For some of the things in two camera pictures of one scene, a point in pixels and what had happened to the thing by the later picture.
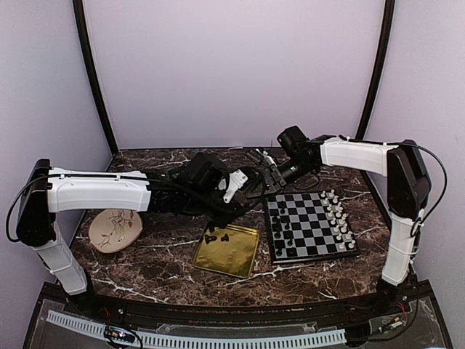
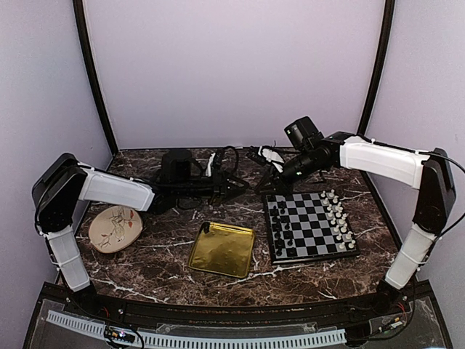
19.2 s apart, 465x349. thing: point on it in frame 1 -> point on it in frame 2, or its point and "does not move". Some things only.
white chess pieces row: x=338 y=219 does not move
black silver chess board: x=309 y=226 does not move
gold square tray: x=229 y=250 does not move
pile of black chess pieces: x=208 y=238 -> x=205 y=227
